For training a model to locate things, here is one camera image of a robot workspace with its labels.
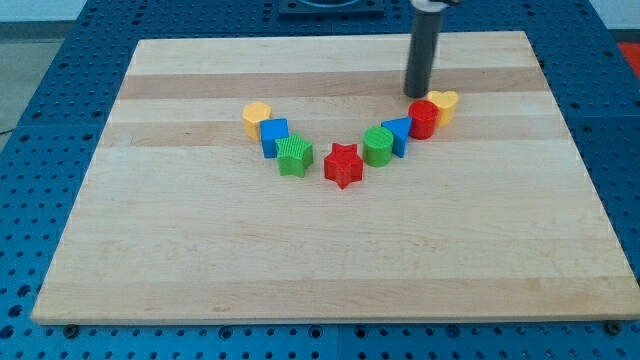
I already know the blue triangle block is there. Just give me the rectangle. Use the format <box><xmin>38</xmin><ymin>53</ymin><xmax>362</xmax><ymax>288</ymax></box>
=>
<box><xmin>381</xmin><ymin>117</ymin><xmax>412</xmax><ymax>158</ymax></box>

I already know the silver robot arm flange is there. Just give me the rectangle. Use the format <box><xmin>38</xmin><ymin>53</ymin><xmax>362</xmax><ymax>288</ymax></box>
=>
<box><xmin>410</xmin><ymin>0</ymin><xmax>461</xmax><ymax>12</ymax></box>

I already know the red star block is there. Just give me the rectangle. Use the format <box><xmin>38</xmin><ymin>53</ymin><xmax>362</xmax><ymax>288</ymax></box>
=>
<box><xmin>324</xmin><ymin>143</ymin><xmax>364</xmax><ymax>189</ymax></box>

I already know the green star block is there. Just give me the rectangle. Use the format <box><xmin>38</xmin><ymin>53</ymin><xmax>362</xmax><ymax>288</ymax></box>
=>
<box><xmin>276</xmin><ymin>133</ymin><xmax>313</xmax><ymax>178</ymax></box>

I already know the green cylinder block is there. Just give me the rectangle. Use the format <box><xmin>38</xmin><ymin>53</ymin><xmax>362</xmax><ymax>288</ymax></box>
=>
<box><xmin>363</xmin><ymin>126</ymin><xmax>394</xmax><ymax>167</ymax></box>

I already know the blue cube block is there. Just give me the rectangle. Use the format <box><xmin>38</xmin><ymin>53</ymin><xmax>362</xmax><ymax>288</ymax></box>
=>
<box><xmin>260</xmin><ymin>118</ymin><xmax>289</xmax><ymax>158</ymax></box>

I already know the yellow hexagon block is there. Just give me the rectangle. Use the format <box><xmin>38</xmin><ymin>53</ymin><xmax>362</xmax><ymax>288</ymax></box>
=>
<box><xmin>242</xmin><ymin>101</ymin><xmax>272</xmax><ymax>141</ymax></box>

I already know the red cylinder block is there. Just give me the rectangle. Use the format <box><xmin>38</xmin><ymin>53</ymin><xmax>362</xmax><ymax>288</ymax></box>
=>
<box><xmin>408</xmin><ymin>100</ymin><xmax>439</xmax><ymax>140</ymax></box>

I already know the wooden board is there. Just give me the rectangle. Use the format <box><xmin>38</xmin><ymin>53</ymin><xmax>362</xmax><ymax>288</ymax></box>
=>
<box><xmin>32</xmin><ymin>31</ymin><xmax>639</xmax><ymax>325</ymax></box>

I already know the yellow heart block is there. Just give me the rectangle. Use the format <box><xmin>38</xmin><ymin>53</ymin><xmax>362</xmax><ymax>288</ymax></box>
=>
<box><xmin>427</xmin><ymin>90</ymin><xmax>459</xmax><ymax>128</ymax></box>

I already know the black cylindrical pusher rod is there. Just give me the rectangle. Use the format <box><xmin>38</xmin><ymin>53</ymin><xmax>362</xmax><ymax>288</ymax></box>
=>
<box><xmin>404</xmin><ymin>10</ymin><xmax>443</xmax><ymax>99</ymax></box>

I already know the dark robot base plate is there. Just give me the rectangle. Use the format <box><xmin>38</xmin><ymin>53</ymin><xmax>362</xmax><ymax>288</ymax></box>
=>
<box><xmin>277</xmin><ymin>0</ymin><xmax>385</xmax><ymax>19</ymax></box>

